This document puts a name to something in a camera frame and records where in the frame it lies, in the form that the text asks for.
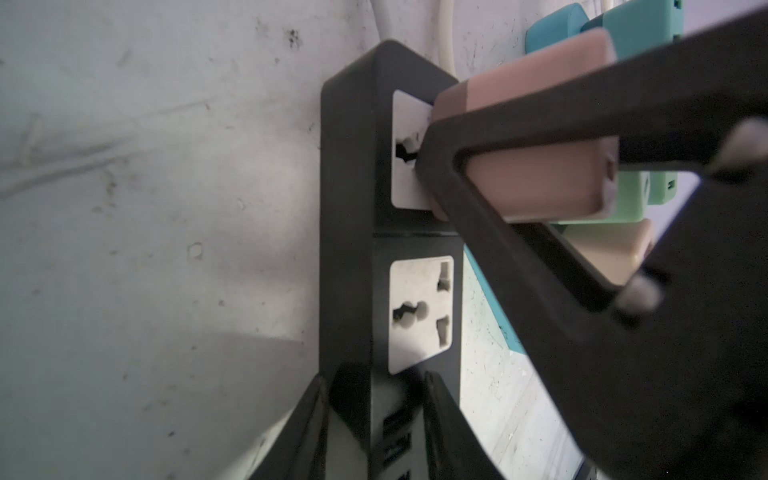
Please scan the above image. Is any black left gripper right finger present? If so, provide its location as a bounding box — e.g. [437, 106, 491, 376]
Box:
[423, 371, 503, 479]

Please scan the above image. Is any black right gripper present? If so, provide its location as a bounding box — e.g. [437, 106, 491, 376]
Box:
[611, 117, 767, 479]

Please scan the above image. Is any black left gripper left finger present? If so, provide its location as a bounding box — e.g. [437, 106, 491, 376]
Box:
[250, 374, 330, 480]

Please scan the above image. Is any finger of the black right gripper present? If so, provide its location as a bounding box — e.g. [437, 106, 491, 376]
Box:
[447, 9, 767, 479]

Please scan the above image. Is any pink usb charger plug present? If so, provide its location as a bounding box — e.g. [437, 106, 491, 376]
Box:
[417, 28, 619, 223]

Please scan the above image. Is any beige pink charger plug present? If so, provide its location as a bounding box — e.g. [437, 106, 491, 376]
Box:
[563, 219, 655, 285]

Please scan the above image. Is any black power strip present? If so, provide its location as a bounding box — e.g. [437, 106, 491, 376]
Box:
[319, 40, 464, 479]

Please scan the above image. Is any green usb charger plug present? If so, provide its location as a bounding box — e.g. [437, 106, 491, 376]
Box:
[573, 1, 683, 224]

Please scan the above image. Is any teal rectangular power strip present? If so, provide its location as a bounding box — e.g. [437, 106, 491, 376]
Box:
[464, 2, 592, 355]

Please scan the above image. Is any cream power cable with plug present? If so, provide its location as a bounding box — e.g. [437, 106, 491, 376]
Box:
[436, 0, 458, 78]

